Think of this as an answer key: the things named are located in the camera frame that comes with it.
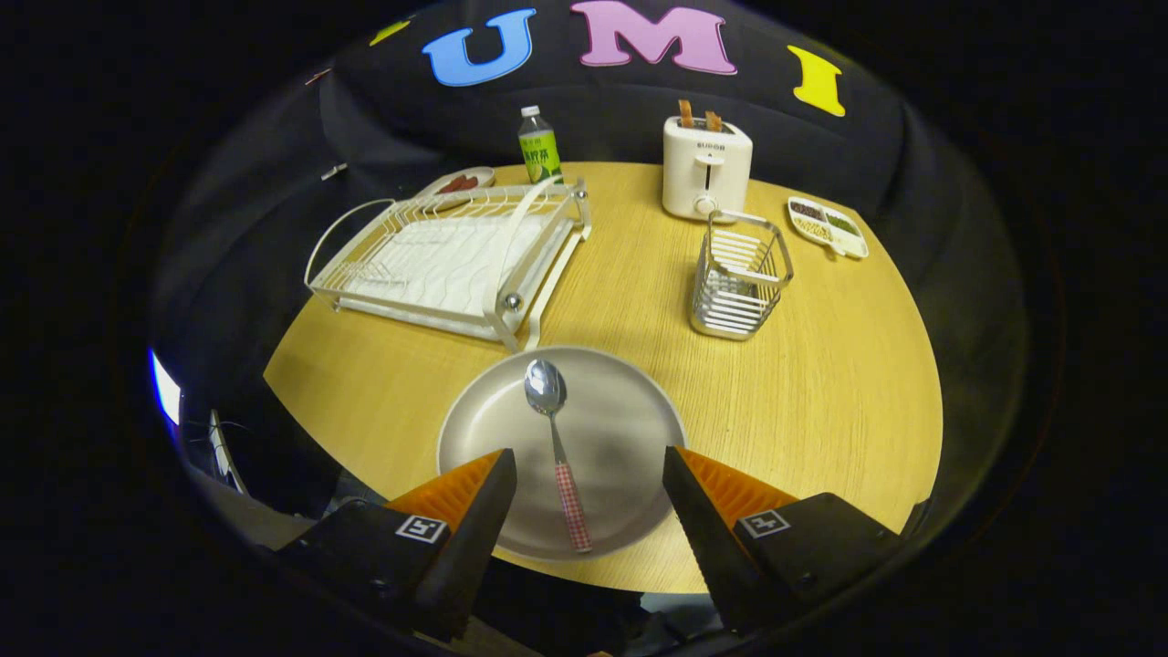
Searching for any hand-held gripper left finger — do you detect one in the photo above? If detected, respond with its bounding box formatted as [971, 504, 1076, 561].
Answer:
[274, 447, 518, 642]

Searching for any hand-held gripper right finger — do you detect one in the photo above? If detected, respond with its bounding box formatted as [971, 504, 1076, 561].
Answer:
[662, 445, 909, 637]

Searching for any grey round plate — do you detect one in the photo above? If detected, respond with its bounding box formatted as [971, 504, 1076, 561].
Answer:
[436, 345, 687, 562]

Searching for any metal spoon with checked handle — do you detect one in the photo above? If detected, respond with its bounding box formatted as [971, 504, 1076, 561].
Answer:
[524, 359, 594, 555]

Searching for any metal wire basket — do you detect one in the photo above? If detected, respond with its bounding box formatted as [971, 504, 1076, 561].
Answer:
[690, 210, 795, 342]

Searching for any white wire dish rack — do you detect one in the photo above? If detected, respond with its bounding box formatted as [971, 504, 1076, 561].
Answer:
[304, 176, 593, 354]

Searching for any white divided spice dish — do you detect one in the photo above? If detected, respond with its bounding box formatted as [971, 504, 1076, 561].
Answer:
[787, 196, 871, 261]

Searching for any small white oval plate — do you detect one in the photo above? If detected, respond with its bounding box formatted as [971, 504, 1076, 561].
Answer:
[420, 166, 496, 197]

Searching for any lit computer screen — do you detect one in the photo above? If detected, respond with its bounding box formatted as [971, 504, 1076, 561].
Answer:
[149, 349, 183, 427]

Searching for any white toaster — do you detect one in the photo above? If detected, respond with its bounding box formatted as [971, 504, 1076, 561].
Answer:
[662, 115, 755, 224]

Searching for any green label drink bottle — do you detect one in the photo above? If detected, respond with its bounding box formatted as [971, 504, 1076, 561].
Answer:
[517, 105, 564, 185]

